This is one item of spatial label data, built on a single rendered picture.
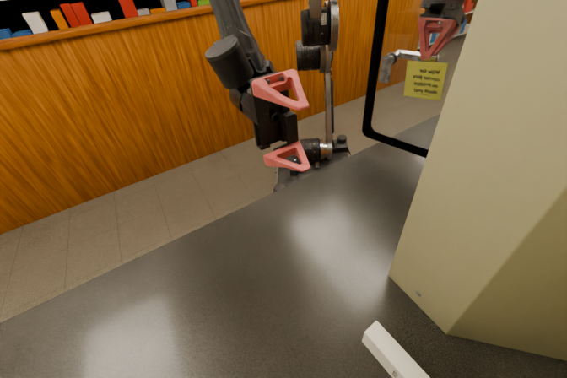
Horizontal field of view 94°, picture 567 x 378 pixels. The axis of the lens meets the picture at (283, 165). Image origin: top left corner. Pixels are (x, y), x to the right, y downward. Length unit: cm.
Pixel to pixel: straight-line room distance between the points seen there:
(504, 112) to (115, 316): 61
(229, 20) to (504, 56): 42
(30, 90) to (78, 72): 28
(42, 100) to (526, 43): 221
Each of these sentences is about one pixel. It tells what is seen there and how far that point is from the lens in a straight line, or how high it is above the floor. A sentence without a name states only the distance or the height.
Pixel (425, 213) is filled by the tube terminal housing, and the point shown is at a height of 113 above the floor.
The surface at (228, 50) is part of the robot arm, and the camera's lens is 43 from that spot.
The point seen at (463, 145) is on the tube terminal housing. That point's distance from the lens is 31.
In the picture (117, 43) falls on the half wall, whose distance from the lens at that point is 211.
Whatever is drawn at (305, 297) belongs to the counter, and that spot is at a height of 94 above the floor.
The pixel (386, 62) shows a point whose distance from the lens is 64.
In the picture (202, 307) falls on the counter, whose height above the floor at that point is 94.
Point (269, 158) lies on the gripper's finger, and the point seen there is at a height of 115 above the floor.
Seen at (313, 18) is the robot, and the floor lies 118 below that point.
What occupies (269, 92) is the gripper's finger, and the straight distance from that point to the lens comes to 35.
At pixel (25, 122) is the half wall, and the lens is 230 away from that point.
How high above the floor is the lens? 140
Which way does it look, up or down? 39 degrees down
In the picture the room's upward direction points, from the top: 6 degrees counter-clockwise
